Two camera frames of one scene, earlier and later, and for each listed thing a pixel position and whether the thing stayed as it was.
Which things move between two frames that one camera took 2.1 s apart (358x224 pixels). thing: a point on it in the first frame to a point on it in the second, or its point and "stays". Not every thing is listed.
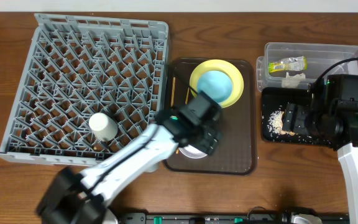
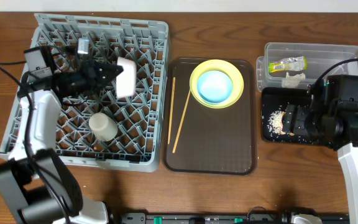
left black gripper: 209,139 to 89,76
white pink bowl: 192,152 to 125,82
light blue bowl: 216,84 stays
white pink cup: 104,127 stays
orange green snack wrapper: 294,63 stays
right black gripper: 295,118 stays
